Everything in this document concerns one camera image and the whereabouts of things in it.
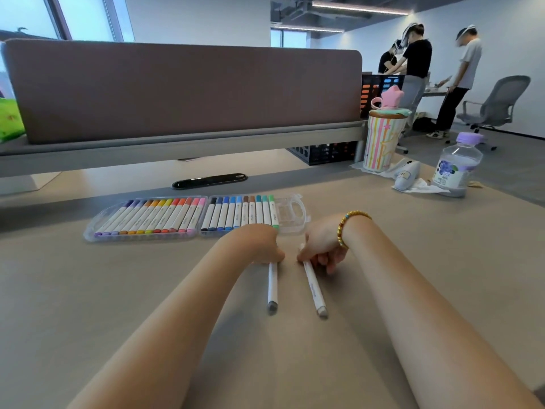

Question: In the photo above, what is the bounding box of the person's right hand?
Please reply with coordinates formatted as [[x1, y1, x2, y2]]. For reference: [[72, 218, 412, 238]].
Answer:
[[296, 215, 350, 276]]

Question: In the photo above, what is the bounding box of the person's left hand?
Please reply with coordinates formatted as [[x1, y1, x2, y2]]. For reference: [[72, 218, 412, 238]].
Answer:
[[229, 223, 286, 265]]

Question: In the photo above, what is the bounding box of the clear plastic marker case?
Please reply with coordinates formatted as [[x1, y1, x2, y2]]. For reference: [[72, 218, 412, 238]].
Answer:
[[83, 193, 312, 243]]

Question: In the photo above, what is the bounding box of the light-grey-ended white marker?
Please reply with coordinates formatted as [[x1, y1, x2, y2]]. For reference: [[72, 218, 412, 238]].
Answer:
[[297, 242, 329, 320]]

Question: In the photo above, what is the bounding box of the group of warm-coloured white markers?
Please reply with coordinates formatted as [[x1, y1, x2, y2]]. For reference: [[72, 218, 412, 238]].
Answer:
[[93, 198, 207, 237]]

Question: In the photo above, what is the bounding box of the person's right forearm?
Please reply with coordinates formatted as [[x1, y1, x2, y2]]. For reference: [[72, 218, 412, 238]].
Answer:
[[342, 216, 544, 409]]

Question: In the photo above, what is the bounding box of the person's left forearm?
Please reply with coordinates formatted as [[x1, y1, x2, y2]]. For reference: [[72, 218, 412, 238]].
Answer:
[[68, 238, 256, 409]]

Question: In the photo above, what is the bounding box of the black smartphone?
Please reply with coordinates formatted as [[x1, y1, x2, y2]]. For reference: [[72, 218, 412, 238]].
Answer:
[[171, 173, 249, 190]]

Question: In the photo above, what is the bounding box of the white plush toy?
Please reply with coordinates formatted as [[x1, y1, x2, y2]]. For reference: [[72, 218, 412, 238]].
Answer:
[[392, 159, 422, 191]]

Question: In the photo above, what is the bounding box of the white tissue paper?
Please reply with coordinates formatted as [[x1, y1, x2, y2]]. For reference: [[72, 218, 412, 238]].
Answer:
[[351, 159, 448, 195]]

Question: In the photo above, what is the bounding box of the striped tumbler pink lid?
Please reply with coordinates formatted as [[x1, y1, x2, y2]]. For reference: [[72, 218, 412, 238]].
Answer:
[[363, 86, 413, 173]]

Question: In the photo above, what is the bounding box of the grey desk riser shelf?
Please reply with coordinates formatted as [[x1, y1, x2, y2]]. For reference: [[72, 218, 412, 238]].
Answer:
[[0, 121, 369, 180]]

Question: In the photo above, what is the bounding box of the clear bottle purple cap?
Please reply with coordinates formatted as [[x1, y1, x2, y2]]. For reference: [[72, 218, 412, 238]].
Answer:
[[431, 131, 484, 198]]

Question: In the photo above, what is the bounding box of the black plastic file rack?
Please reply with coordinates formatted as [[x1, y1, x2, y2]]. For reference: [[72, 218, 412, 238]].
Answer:
[[360, 73, 405, 120]]

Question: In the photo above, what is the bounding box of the brown fabric desk divider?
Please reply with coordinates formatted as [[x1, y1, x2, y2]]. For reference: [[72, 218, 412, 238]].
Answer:
[[2, 39, 363, 145]]

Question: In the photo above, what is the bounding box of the linear ceiling light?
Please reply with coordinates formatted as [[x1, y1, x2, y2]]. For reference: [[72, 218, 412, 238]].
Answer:
[[272, 25, 345, 34], [312, 0, 409, 16]]

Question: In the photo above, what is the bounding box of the grey office chair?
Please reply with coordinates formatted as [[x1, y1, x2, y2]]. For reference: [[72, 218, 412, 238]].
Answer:
[[445, 75, 532, 152]]

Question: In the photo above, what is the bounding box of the green tissue pack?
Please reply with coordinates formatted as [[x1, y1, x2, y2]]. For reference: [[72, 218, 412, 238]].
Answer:
[[0, 97, 26, 143]]

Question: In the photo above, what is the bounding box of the gold bead bracelet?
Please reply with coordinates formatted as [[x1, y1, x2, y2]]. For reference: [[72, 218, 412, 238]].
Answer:
[[337, 210, 372, 251]]

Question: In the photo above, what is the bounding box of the dark window frame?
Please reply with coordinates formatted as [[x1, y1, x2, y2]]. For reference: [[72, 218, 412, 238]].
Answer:
[[0, 0, 135, 43]]

